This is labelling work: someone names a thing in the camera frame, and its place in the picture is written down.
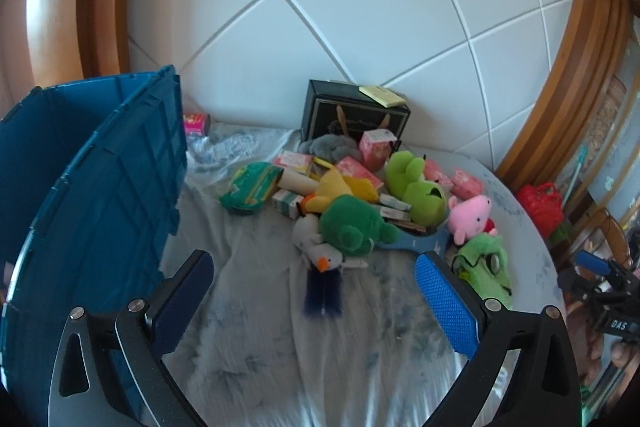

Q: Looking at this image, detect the pink can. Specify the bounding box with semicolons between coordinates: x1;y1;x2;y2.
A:
182;113;212;138

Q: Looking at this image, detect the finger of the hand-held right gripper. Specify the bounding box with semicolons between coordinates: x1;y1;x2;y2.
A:
574;251;626;280

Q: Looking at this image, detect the small pink and white box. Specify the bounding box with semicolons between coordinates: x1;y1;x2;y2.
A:
272;151;316;175

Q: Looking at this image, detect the yellow duck toy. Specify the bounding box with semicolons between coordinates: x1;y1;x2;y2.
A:
300;159;381;215

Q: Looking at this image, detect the white cardboard tube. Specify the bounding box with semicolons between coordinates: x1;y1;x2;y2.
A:
277;169;321;192

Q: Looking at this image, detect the dark green plush toy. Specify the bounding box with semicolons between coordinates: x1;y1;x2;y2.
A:
318;196;401;258

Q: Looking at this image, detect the blue plastic storage container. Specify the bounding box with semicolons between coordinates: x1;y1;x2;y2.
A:
0;66;188;427

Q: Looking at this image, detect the grey plush toy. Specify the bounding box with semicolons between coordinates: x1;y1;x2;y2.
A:
299;134;363;165

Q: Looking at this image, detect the clear plastic bag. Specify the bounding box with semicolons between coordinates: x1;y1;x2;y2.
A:
187;127;296;188

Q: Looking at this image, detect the pink carton box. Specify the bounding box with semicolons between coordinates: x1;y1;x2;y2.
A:
359;129;398;172

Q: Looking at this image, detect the green snack packet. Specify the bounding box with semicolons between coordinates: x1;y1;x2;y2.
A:
220;161;285;212

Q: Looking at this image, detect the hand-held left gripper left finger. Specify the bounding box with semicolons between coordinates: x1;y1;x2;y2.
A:
47;249;216;427

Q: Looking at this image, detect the white and green medicine box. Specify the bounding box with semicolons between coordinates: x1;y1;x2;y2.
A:
272;189;306;220

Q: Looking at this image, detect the pink pig plush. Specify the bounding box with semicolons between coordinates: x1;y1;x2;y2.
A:
446;194;503;248

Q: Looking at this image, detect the light green frog plush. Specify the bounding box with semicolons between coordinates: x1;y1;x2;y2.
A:
384;151;450;228

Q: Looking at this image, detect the yellow sticky note pad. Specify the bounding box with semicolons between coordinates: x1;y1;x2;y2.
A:
359;85;407;108

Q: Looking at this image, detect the pink tissue packet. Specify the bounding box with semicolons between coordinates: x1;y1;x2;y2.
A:
450;168;485;200
336;157;385;190
422;158;453;188

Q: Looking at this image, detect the green lotus leaf plush hat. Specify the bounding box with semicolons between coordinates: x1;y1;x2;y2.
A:
451;234;513;308

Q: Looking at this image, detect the white goose plush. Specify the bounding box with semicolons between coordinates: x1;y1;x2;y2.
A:
292;214;371;273

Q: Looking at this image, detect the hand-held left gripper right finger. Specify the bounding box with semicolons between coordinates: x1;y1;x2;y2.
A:
415;251;583;427

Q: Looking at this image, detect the wooden headboard frame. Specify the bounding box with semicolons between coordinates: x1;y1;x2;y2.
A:
75;0;636;192

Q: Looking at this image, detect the black gift box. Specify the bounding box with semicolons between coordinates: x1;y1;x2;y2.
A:
300;79;412;148

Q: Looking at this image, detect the blue bottle brush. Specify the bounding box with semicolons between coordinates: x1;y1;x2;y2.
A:
303;264;343;319

